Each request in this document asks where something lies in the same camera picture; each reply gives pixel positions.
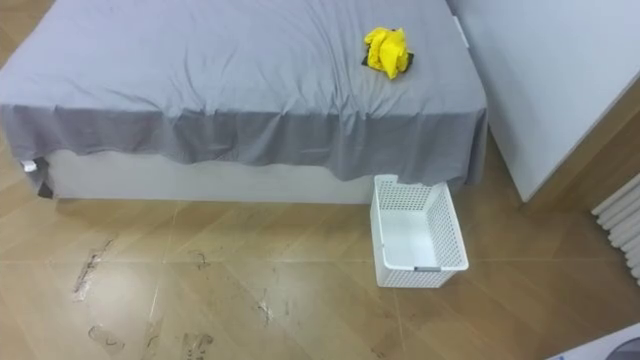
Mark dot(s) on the white perforated plastic basket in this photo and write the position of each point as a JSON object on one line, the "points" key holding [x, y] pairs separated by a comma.
{"points": [[417, 240]]}

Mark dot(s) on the grey bed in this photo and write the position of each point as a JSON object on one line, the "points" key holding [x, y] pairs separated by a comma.
{"points": [[210, 85]]}

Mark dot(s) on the crumpled yellow cloth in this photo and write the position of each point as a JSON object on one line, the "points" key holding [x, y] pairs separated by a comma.
{"points": [[387, 50]]}

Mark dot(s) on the white cabinet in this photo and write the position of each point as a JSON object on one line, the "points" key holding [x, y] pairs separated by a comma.
{"points": [[540, 90]]}

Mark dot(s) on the white ribbed radiator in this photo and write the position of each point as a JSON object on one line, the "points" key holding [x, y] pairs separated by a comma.
{"points": [[622, 220]]}

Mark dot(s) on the robot body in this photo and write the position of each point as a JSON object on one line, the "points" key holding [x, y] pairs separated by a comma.
{"points": [[612, 347]]}

